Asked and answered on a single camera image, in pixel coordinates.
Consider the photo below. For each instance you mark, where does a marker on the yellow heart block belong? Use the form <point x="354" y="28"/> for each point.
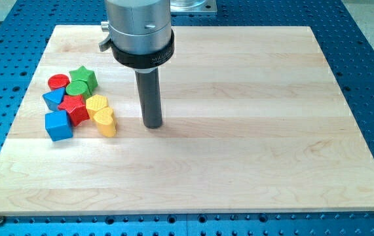
<point x="106" y="122"/>

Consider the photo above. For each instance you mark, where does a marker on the red cylinder block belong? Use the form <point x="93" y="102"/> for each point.
<point x="58" y="81"/>

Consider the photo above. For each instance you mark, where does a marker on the red star block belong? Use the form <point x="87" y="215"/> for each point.
<point x="75" y="108"/>

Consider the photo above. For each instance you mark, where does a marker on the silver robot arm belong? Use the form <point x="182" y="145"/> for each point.
<point x="141" y="37"/>

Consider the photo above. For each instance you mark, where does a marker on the wooden board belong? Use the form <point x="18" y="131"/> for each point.
<point x="253" y="121"/>

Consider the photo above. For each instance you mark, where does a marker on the blue cube block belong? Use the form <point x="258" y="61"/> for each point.
<point x="58" y="125"/>

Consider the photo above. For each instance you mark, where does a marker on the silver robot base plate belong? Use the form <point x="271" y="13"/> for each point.
<point x="193" y="7"/>

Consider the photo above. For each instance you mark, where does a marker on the black tool mounting collar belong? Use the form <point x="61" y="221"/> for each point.
<point x="145" y="61"/>

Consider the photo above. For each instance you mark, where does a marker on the blue triangle block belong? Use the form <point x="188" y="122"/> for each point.
<point x="54" y="98"/>

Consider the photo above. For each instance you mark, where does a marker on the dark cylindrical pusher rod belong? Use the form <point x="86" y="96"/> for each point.
<point x="149" y="94"/>

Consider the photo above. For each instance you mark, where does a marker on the yellow hexagon block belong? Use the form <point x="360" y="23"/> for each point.
<point x="94" y="104"/>

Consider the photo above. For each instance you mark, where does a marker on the green star block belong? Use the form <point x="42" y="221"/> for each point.
<point x="85" y="75"/>

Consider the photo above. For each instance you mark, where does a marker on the green cylinder block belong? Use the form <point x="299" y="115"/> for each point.
<point x="76" y="88"/>

